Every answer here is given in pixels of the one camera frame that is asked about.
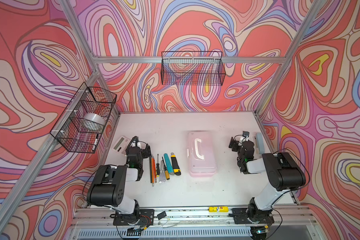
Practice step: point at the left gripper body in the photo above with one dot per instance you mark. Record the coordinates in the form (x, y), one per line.
(135, 149)

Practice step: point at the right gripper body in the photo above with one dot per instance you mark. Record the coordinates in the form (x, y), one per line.
(240, 145)

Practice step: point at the red sleeve hex key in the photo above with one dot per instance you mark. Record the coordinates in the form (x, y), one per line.
(154, 169)

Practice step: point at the pink plastic tool box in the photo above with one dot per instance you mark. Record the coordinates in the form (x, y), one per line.
(201, 158)

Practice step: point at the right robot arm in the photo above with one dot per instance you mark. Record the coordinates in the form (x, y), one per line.
(284, 175)

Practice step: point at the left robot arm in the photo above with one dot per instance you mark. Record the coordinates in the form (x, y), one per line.
(108, 186)

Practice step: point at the blue grey stapler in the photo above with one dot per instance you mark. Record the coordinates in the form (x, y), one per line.
(259, 144)

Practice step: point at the pink calculator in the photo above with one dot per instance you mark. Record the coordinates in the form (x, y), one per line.
(121, 144)

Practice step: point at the black yellow phillips screwdriver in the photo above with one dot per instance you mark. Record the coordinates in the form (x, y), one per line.
(158, 167)

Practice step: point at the teal utility knife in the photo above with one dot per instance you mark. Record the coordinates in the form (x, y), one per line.
(168, 164)

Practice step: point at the black marker in basket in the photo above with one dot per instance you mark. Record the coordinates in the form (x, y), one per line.
(95, 142)

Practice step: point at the black yellow utility knife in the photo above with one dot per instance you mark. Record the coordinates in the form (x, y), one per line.
(175, 165)

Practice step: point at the silver tape roll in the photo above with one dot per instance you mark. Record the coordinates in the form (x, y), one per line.
(94, 118)

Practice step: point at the yellow label tag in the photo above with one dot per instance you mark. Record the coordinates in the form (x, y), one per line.
(218, 209)

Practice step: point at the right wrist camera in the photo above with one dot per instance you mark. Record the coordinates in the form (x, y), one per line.
(245, 134)

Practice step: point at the clear handle screwdriver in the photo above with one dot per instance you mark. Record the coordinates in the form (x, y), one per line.
(162, 177)

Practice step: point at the yellow handle screwdriver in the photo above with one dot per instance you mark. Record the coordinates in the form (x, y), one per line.
(167, 176)

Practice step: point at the black wire basket left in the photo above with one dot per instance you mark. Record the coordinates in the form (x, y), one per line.
(72, 131)

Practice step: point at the black wire basket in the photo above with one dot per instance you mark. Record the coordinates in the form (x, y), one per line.
(72, 131)
(192, 68)

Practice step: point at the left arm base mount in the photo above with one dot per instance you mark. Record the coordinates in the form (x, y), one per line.
(142, 218)

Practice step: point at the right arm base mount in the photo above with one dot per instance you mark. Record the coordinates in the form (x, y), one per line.
(251, 216)

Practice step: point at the aluminium front rail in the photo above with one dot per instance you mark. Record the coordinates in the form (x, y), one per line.
(286, 215)

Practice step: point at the black wire basket back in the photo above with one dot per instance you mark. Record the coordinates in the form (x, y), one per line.
(192, 68)

